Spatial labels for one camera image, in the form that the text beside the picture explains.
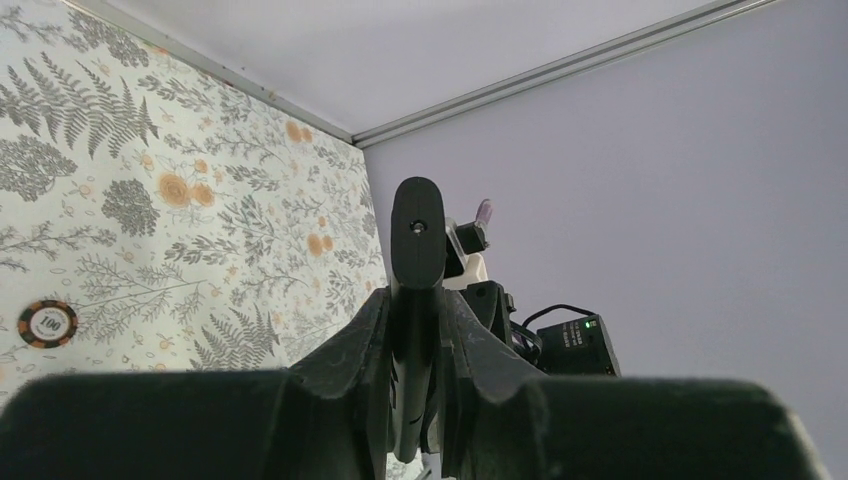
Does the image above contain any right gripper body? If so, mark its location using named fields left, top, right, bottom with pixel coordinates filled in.
left=460, top=280, right=516, bottom=345

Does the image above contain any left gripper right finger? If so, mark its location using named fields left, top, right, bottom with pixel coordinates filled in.
left=442, top=291, right=829, bottom=479

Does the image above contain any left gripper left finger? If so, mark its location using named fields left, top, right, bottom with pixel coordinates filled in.
left=1, top=289, right=390, bottom=479

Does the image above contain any black remote control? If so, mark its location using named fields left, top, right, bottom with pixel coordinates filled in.
left=389, top=177, right=446, bottom=463

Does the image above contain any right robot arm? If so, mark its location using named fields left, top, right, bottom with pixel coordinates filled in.
left=459, top=281, right=621, bottom=377

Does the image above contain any floral table mat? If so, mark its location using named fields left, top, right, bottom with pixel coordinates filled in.
left=1, top=1, right=386, bottom=401

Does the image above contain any poker chip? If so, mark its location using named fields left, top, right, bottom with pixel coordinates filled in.
left=17, top=300, right=79, bottom=349

